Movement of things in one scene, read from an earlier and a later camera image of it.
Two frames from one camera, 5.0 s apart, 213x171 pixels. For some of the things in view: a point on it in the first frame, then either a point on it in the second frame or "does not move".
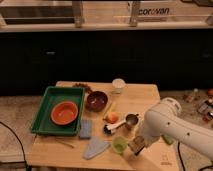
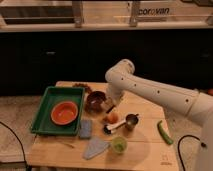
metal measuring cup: [131, 120] does not move
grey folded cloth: [95, 147] does not move
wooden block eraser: [136, 145] -> [109, 103]
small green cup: [119, 144] does not move
